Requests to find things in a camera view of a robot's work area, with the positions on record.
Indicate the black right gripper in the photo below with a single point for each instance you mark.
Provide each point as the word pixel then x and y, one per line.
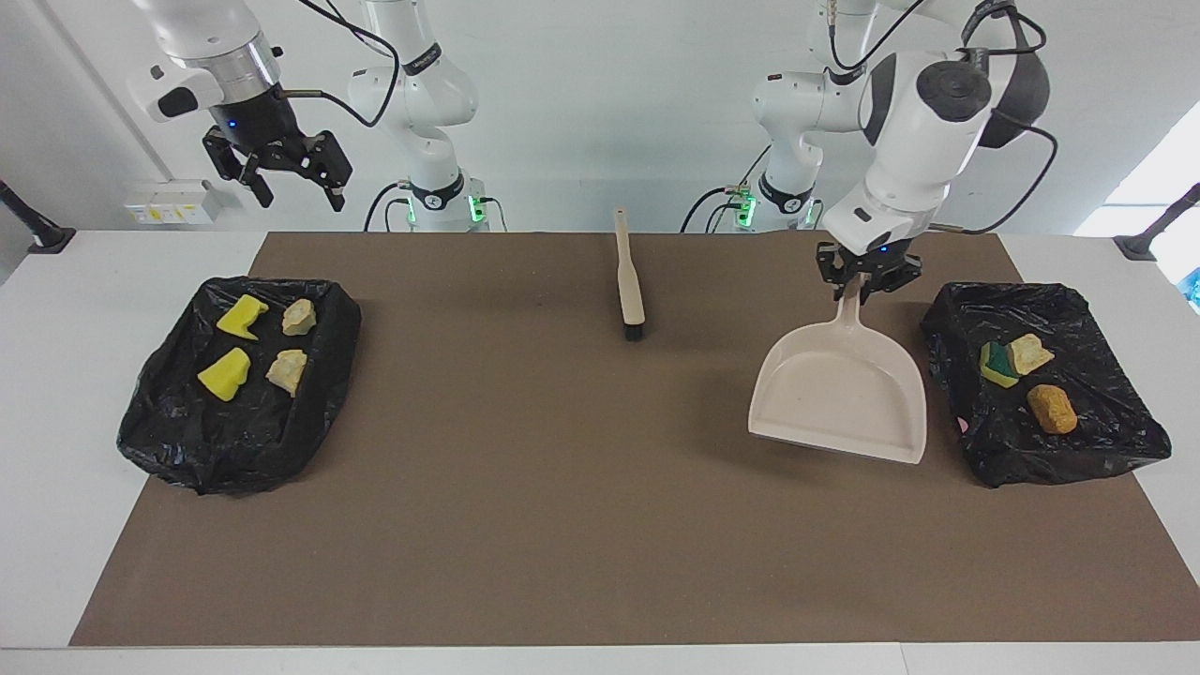
pixel 262 131

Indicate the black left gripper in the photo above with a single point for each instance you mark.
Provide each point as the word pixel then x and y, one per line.
pixel 867 262

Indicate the beige plastic dustpan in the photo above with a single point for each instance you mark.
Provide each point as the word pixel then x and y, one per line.
pixel 844 394

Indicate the striped croissant piece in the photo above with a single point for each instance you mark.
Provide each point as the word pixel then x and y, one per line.
pixel 298 317
pixel 1029 353
pixel 286 370

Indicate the yellow sponge piece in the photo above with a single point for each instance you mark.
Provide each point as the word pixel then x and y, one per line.
pixel 997 366
pixel 242 317
pixel 225 373

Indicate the beige brush with black bristles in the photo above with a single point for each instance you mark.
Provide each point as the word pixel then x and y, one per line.
pixel 630 281

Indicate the brown bread nugget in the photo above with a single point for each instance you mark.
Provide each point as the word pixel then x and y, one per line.
pixel 1052 409

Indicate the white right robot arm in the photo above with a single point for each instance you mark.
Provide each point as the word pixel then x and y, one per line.
pixel 412 94

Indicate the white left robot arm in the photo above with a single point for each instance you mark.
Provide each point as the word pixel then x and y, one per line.
pixel 919 122

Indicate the black bag lined bin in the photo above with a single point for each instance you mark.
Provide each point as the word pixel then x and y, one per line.
pixel 1106 441
pixel 169 441

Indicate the black stand foot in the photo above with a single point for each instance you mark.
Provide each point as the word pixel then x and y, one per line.
pixel 47 236
pixel 1139 246

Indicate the light blue plastic item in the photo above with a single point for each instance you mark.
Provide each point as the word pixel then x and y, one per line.
pixel 1193 289

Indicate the brown table mat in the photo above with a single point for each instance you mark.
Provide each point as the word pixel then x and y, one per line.
pixel 600 581

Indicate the white wall socket box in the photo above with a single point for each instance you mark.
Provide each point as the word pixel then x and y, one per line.
pixel 173 202

